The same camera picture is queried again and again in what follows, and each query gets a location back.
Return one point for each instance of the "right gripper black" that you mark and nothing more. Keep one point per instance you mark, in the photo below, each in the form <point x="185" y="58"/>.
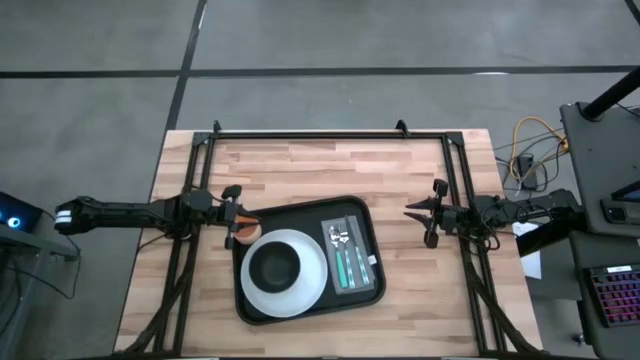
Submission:
<point x="450" y="220"/>

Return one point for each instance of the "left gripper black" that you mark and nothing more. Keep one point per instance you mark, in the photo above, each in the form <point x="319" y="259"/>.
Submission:
<point x="230" y="215"/>

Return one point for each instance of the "orange cup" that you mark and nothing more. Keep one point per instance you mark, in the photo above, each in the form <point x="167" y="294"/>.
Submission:
<point x="249" y="235"/>

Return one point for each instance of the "black bowl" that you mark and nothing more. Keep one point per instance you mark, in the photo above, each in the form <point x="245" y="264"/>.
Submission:
<point x="275" y="267"/>

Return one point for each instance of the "grey cloth napkin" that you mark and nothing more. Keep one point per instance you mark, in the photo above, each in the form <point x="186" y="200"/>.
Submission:
<point x="329" y="246"/>

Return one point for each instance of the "white round plate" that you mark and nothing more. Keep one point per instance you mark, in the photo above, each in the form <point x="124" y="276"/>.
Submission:
<point x="310" y="290"/>

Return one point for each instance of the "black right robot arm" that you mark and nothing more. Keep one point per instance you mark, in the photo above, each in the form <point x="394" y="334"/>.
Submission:
<point x="530" y="210"/>

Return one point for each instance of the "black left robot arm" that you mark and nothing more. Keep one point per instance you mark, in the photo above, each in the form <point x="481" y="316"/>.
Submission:
<point x="125" y="215"/>

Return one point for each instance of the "black plastic tray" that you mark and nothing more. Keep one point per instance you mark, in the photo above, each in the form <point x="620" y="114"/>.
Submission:
<point x="300" y="215"/>

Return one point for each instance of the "black power adapter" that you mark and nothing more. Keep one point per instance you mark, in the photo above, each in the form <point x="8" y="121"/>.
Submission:
<point x="527" y="172"/>

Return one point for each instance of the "white paper sheet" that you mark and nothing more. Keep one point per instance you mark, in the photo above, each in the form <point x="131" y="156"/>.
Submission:
<point x="532" y="265"/>

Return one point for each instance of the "black desk beam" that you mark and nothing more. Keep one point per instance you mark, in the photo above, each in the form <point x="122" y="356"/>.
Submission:
<point x="550" y="240"/>

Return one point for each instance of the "grey desk with pole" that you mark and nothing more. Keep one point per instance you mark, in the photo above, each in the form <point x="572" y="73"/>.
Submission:
<point x="595" y="165"/>

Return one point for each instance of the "grey keyboard desk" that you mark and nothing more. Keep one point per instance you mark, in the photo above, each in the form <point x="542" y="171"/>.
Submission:
<point x="600" y="250"/>

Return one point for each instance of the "black device with screen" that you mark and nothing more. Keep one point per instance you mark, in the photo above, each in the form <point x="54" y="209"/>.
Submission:
<point x="617" y="212"/>

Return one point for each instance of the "backlit computer keyboard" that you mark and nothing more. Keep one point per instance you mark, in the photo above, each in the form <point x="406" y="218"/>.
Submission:
<point x="617" y="297"/>

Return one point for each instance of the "grey side desk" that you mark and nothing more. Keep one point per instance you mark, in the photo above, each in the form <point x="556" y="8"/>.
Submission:
<point x="30" y="245"/>

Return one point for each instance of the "black desk pole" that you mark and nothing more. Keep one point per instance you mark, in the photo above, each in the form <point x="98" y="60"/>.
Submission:
<point x="612" y="95"/>

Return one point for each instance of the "black computer with light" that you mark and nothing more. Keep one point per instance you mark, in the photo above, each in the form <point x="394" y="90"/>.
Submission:
<point x="20" y="210"/>

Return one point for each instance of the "black aluminium frame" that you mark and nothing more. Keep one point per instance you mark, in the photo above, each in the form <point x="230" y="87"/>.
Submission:
<point x="325" y="135"/>

